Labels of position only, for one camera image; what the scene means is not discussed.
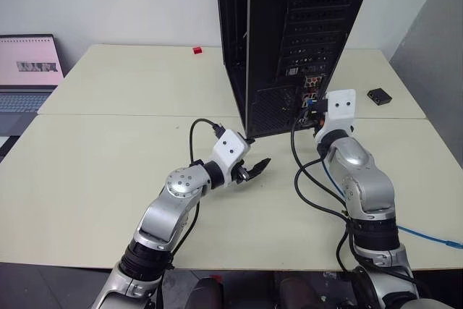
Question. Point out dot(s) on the black computer tower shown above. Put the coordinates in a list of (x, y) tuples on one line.
[(267, 34)]

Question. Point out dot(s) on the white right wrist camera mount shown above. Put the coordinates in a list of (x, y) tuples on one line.
[(341, 106)]

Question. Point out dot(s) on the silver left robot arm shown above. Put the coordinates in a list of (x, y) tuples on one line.
[(170, 211)]

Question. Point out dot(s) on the small red block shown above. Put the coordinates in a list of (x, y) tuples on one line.
[(197, 50)]

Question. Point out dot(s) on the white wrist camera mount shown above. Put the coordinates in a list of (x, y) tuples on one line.
[(341, 106), (228, 150)]

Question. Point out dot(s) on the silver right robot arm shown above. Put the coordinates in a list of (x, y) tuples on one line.
[(365, 178)]

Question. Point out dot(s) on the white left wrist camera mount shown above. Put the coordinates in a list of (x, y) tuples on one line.
[(228, 150)]

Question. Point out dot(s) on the small black adapter box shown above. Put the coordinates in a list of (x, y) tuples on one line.
[(379, 96)]

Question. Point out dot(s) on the dark rounded shape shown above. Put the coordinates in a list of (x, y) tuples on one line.
[(298, 291), (210, 292)]

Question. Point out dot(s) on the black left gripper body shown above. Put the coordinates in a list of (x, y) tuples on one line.
[(241, 173)]

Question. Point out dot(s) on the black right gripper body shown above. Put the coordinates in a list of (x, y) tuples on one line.
[(321, 108)]

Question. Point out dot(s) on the open laptop with pink screen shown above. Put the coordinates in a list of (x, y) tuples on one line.
[(25, 66)]

